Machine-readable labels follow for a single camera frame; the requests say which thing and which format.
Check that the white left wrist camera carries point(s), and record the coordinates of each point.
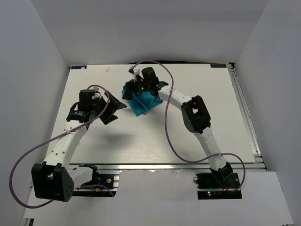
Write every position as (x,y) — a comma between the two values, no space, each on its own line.
(96,90)

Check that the blue table corner label left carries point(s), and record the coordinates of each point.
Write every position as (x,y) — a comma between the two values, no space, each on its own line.
(78,67)

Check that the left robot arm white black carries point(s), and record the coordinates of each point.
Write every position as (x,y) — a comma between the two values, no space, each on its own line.
(52,179)

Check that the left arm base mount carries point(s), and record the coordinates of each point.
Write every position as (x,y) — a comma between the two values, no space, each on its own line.
(107,185)

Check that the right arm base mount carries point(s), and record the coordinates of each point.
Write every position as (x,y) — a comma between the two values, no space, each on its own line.
(210,188)

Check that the blue table corner label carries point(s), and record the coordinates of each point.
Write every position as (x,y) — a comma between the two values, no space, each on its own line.
(218,65)
(78,67)

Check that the teal t-shirt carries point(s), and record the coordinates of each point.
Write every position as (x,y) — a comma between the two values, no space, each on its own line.
(142,103)

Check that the blue table corner label right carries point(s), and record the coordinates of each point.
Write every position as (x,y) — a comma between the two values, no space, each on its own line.
(218,65)

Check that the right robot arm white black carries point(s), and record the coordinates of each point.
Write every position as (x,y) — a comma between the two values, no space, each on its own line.
(195,115)

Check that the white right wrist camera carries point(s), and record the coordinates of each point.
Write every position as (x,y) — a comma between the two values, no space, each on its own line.
(135,73)

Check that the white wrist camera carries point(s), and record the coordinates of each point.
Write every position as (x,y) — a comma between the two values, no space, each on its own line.
(135,73)
(96,90)

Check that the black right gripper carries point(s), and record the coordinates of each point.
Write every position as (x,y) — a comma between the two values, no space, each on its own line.
(140,89)

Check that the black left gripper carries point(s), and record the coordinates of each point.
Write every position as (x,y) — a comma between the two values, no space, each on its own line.
(106,109)

